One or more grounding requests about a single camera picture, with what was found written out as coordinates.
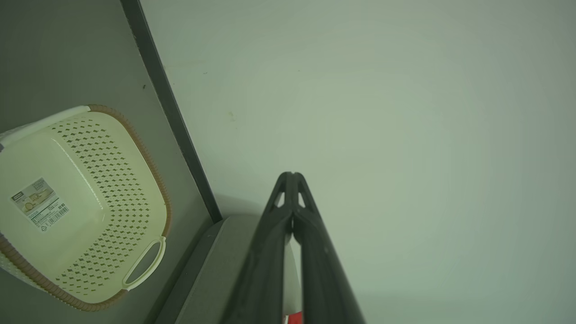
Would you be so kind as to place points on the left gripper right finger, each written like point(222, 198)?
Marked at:
point(321, 279)

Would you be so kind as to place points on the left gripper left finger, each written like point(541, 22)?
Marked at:
point(261, 279)

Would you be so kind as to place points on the red and white jersey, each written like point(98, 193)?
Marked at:
point(294, 319)

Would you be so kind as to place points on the cream plastic laundry basket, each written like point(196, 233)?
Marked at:
point(90, 189)

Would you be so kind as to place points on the printed basket sticker label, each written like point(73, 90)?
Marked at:
point(40, 204)

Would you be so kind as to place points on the dark wall skirting strip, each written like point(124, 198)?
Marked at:
point(171, 112)

